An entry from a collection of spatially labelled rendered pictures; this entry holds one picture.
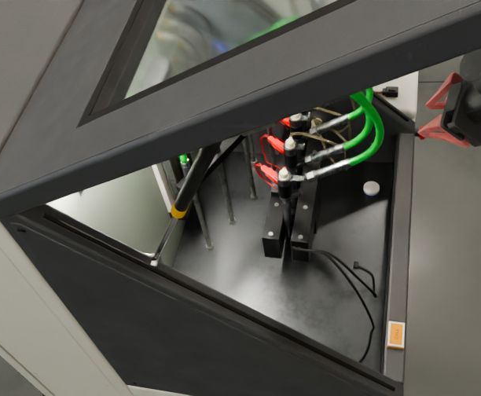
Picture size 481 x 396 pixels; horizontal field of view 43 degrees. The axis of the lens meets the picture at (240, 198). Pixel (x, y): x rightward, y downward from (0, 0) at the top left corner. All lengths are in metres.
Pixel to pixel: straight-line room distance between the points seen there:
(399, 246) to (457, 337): 1.02
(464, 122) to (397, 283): 0.47
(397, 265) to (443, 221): 1.25
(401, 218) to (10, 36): 0.85
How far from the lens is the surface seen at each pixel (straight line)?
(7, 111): 0.92
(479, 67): 0.81
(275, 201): 1.35
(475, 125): 0.92
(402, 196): 1.40
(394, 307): 1.25
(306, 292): 1.40
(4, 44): 1.04
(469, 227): 2.54
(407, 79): 1.61
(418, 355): 2.25
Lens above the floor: 2.07
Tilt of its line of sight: 53 degrees down
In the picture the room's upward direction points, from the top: 11 degrees counter-clockwise
